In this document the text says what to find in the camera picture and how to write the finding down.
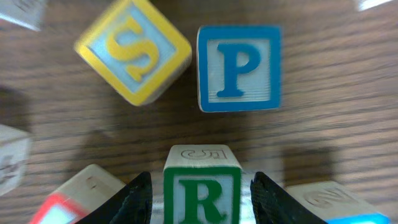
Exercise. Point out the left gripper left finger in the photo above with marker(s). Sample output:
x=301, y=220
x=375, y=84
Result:
x=131, y=205

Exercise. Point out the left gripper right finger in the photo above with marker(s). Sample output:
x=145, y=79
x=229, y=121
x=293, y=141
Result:
x=273, y=205

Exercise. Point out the green R block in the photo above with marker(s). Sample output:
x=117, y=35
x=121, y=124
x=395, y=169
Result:
x=202, y=184

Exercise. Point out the red A block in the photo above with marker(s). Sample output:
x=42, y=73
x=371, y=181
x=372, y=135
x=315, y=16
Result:
x=79, y=196

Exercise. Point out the blue question mark block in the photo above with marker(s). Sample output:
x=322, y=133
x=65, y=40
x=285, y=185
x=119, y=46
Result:
x=336, y=204

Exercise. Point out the blue P block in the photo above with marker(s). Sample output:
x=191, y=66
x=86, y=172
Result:
x=239, y=68

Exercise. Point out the yellow S block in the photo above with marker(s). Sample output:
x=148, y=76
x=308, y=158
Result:
x=136, y=49

